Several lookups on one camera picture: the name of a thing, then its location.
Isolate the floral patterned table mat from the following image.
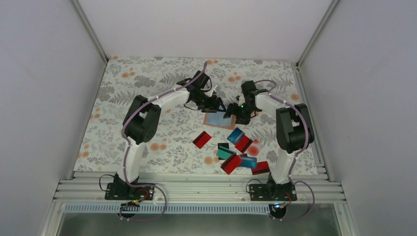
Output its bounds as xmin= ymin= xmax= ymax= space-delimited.
xmin=74 ymin=57 xmax=301 ymax=174

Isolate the teal green card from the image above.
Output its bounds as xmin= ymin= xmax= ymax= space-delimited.
xmin=216 ymin=146 xmax=236 ymax=160

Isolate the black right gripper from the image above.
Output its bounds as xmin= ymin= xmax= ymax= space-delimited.
xmin=224 ymin=102 xmax=259 ymax=125

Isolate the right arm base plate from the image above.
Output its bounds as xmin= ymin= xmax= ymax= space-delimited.
xmin=248 ymin=183 xmax=298 ymax=202

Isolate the red card centre upright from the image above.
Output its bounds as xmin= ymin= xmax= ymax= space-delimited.
xmin=235 ymin=135 xmax=253 ymax=153

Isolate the light blue card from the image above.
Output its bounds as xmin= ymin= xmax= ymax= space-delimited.
xmin=239 ymin=156 xmax=257 ymax=169

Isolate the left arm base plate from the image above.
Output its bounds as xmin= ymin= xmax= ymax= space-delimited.
xmin=104 ymin=183 xmax=154 ymax=201

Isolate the perforated grey cable tray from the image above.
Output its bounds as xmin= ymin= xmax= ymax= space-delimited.
xmin=63 ymin=203 xmax=270 ymax=215

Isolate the aluminium rail frame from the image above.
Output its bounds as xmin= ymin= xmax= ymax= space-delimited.
xmin=53 ymin=172 xmax=346 ymax=204

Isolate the red card lower centre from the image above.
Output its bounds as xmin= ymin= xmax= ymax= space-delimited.
xmin=220 ymin=154 xmax=242 ymax=175

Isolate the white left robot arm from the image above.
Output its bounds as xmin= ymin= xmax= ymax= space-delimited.
xmin=117 ymin=71 xmax=226 ymax=199

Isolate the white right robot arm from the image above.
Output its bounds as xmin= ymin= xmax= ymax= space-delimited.
xmin=224 ymin=81 xmax=314 ymax=200

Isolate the red card near wallet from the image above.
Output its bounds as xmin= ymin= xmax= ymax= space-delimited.
xmin=192 ymin=131 xmax=212 ymax=149

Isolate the tan leather card holder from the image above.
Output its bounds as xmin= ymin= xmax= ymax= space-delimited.
xmin=203 ymin=112 xmax=236 ymax=130

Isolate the black card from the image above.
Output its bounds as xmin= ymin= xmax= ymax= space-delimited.
xmin=217 ymin=143 xmax=229 ymax=149

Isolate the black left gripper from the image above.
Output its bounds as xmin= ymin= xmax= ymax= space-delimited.
xmin=192 ymin=90 xmax=226 ymax=113

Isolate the red card bottom right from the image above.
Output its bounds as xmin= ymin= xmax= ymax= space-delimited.
xmin=251 ymin=161 xmax=270 ymax=175

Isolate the blue card middle upright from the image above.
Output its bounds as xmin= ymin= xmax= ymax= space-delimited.
xmin=227 ymin=128 xmax=245 ymax=145

